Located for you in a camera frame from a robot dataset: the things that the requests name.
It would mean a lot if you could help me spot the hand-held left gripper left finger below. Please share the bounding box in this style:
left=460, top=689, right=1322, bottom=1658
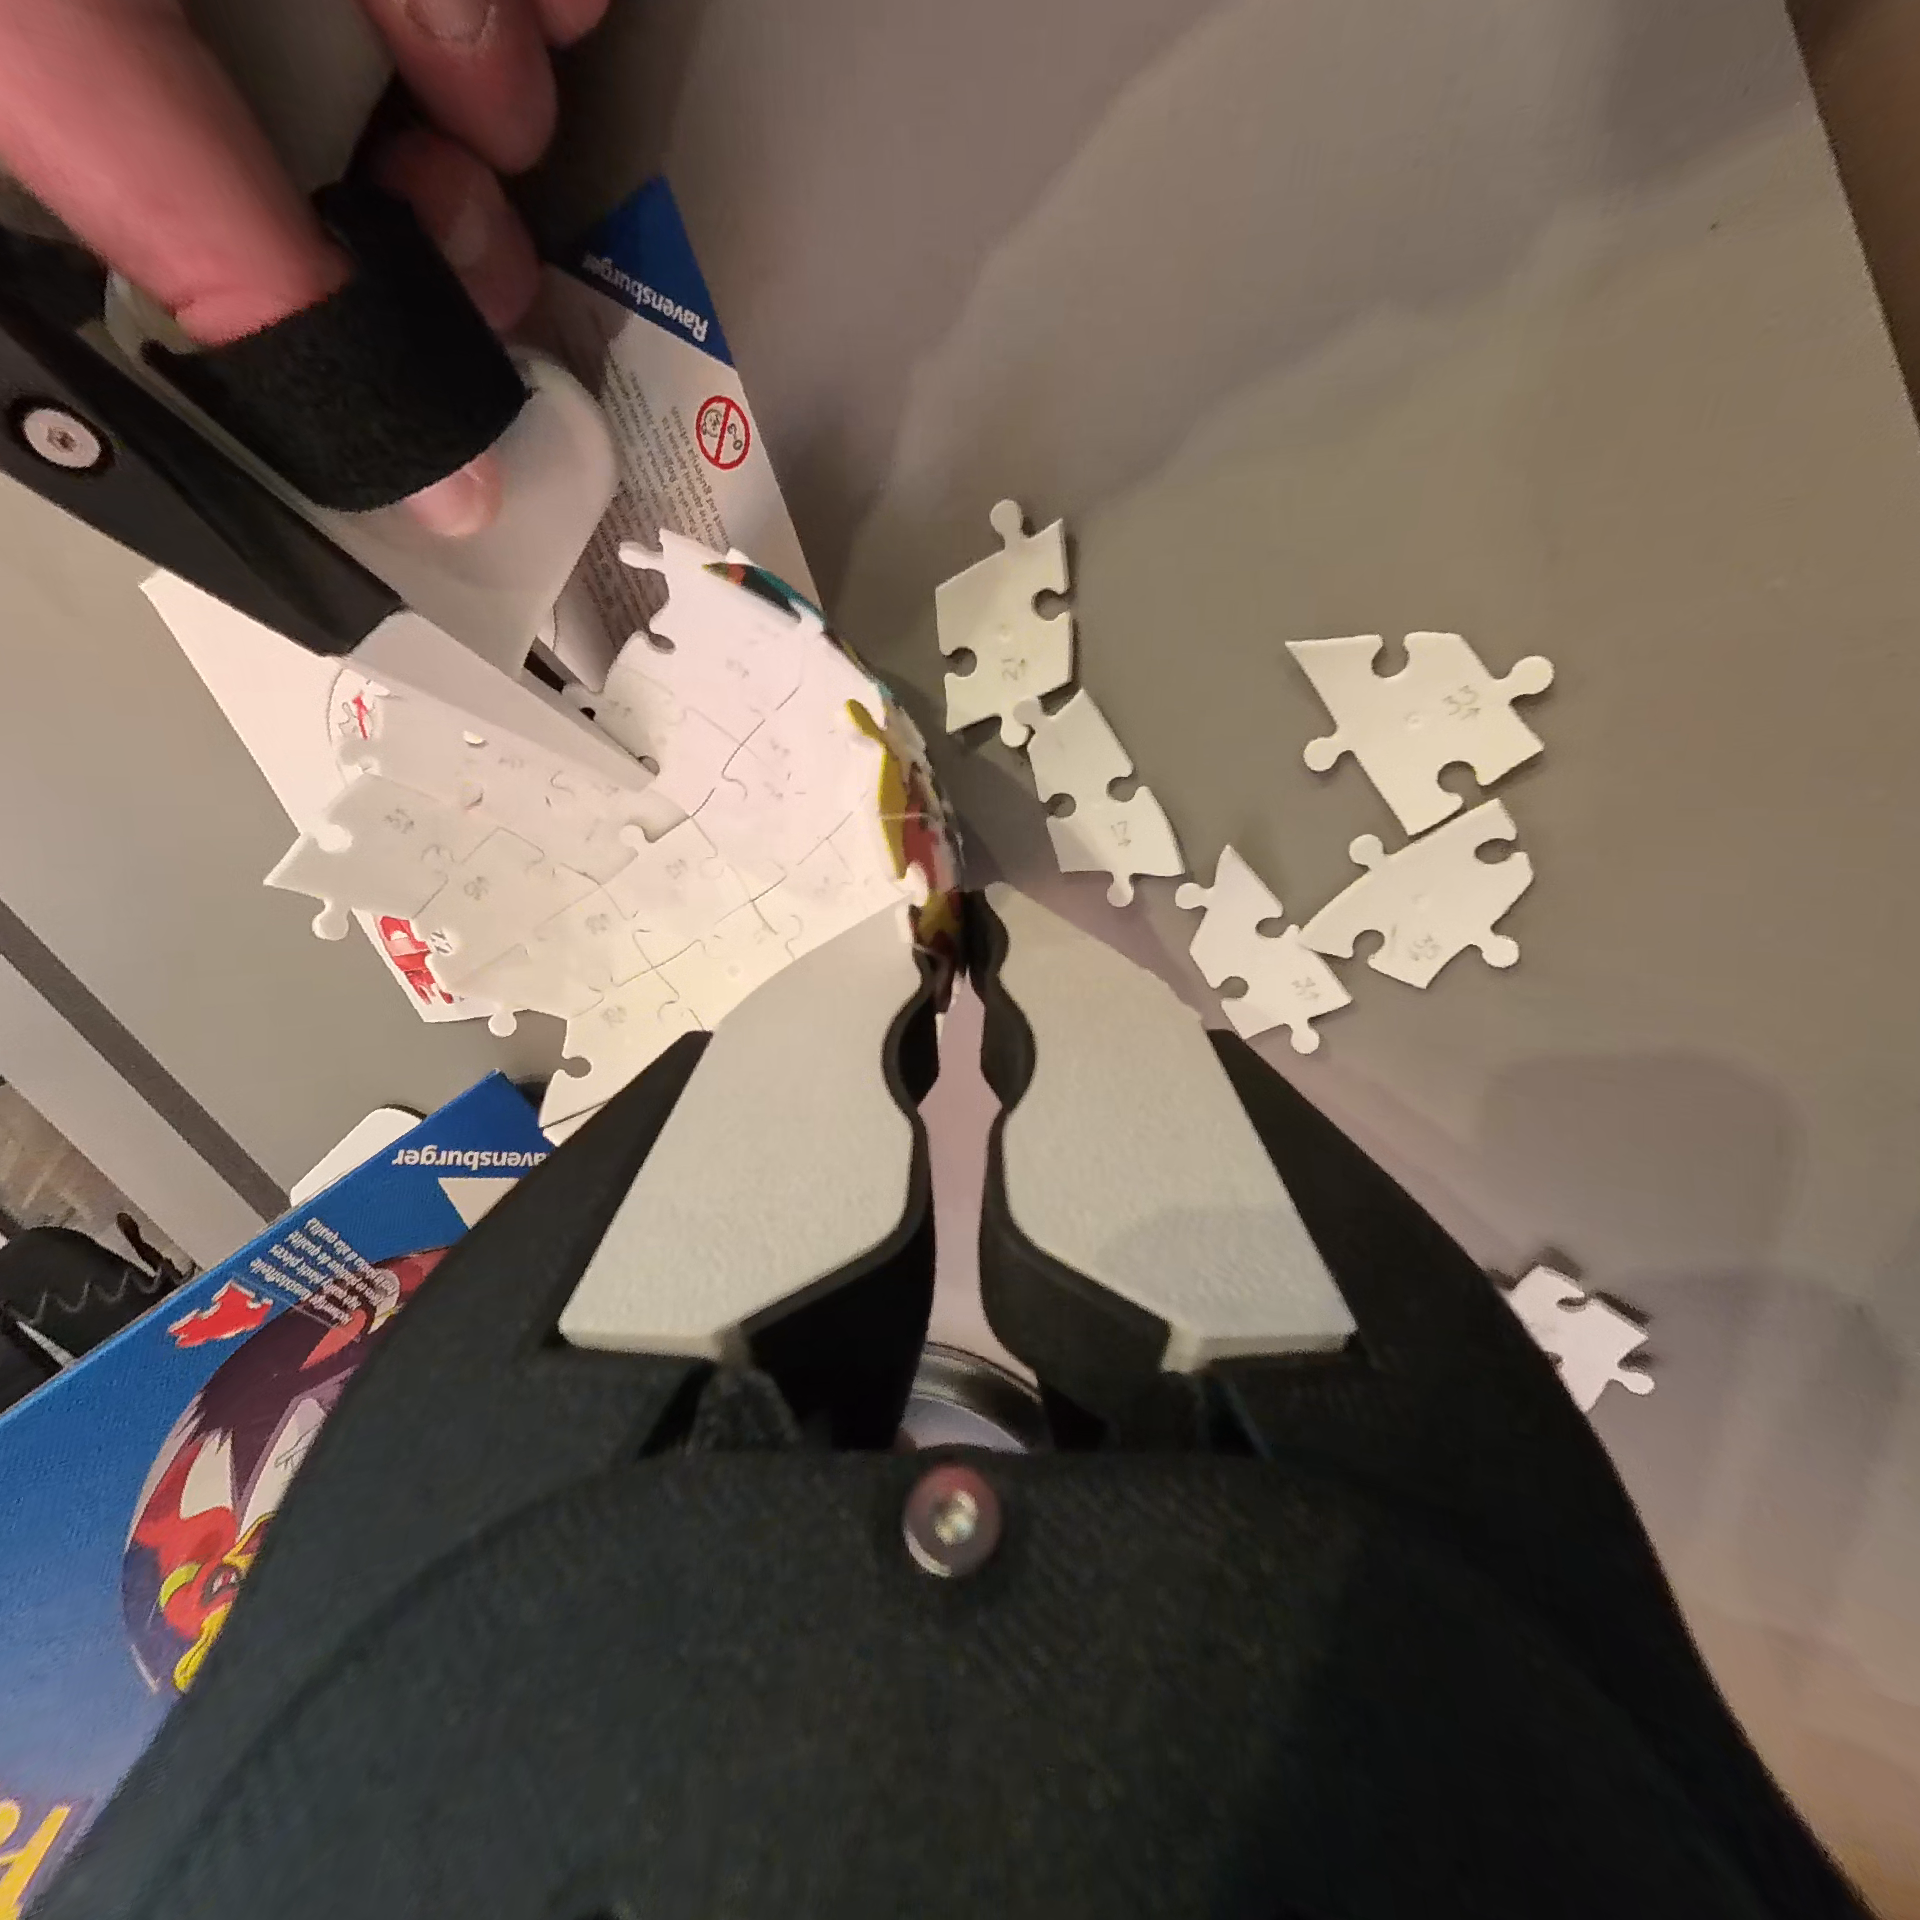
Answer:
left=557, top=918, right=944, bottom=1449

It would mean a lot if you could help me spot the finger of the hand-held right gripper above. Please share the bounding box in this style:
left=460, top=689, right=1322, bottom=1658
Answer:
left=352, top=591, right=666, bottom=793

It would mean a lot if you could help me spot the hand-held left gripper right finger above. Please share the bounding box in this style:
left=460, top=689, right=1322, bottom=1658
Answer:
left=972, top=883, right=1363, bottom=1449

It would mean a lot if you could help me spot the partly built white puzzle ball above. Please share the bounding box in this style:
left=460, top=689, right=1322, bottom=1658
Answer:
left=267, top=526, right=976, bottom=1143

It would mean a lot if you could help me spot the group of loose puzzle pieces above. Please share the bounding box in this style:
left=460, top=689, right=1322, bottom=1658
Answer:
left=934, top=498, right=1655, bottom=1414

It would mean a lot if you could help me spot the blue cardboard puzzle box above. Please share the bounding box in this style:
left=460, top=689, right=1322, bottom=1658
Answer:
left=0, top=1068, right=560, bottom=1920

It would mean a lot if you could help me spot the person's right hand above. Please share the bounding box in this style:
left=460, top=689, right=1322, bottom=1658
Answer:
left=0, top=0, right=618, bottom=545

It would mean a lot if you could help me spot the silver round stand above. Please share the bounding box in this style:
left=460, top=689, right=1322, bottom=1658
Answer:
left=915, top=1341, right=1045, bottom=1455

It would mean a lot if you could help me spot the folded paper instruction sheet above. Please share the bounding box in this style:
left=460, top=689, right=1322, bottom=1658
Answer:
left=142, top=175, right=826, bottom=1028

